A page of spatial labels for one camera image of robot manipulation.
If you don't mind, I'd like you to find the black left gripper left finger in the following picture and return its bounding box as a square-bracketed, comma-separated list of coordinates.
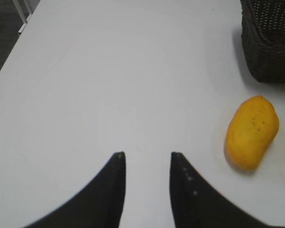
[27, 152, 126, 228]

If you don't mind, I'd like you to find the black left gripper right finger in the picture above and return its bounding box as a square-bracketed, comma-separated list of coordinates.
[170, 152, 268, 228]

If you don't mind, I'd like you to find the dark woven wicker basket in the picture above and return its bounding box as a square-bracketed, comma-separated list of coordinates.
[240, 0, 285, 84]

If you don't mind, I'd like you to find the yellow orange mango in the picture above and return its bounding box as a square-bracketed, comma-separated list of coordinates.
[225, 95, 279, 171]

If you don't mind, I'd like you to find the white table leg frame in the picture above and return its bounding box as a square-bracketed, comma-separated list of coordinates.
[12, 0, 40, 35]

